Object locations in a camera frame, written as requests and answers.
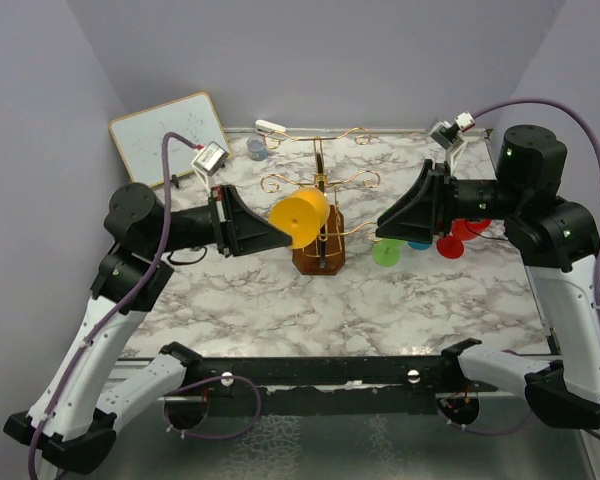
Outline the green wine glass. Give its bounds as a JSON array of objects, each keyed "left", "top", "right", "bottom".
[{"left": 372, "top": 238, "right": 404, "bottom": 267}]

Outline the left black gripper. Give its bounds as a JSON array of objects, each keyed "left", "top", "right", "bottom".
[{"left": 151, "top": 181, "right": 295, "bottom": 254}]

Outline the blue wine glass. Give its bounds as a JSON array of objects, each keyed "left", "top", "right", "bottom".
[{"left": 407, "top": 241, "right": 432, "bottom": 251}]

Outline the black front mounting rail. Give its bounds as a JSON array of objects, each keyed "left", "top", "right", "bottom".
[{"left": 149, "top": 339, "right": 501, "bottom": 416}]

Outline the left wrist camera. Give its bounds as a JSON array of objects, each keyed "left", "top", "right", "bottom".
[{"left": 191, "top": 141, "right": 229, "bottom": 193}]

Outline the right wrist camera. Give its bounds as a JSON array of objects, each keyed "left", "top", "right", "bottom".
[{"left": 428, "top": 112, "right": 475, "bottom": 174}]

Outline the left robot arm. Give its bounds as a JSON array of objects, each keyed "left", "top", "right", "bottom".
[{"left": 3, "top": 183, "right": 292, "bottom": 475}]

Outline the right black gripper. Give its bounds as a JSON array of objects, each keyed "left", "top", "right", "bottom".
[{"left": 376, "top": 158, "right": 524, "bottom": 241}]

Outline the small whiteboard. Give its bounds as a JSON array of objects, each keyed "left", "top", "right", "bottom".
[{"left": 109, "top": 92, "right": 231, "bottom": 187}]

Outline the red wine glass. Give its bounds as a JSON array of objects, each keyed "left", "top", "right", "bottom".
[{"left": 436, "top": 219, "right": 491, "bottom": 260}]

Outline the white eraser block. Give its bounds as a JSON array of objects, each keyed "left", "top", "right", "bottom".
[{"left": 254, "top": 119, "right": 286, "bottom": 135}]

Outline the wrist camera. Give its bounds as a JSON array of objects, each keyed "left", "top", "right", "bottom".
[
  {"left": 191, "top": 141, "right": 229, "bottom": 193},
  {"left": 428, "top": 112, "right": 475, "bottom": 174}
]

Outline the yellow wine glass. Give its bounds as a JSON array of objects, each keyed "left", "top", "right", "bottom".
[{"left": 268, "top": 187, "right": 330, "bottom": 250}]

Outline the gold wire wine glass rack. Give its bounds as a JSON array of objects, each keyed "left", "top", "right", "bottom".
[{"left": 260, "top": 127, "right": 381, "bottom": 276}]

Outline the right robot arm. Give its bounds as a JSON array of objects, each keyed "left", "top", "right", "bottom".
[{"left": 376, "top": 125, "right": 600, "bottom": 430}]

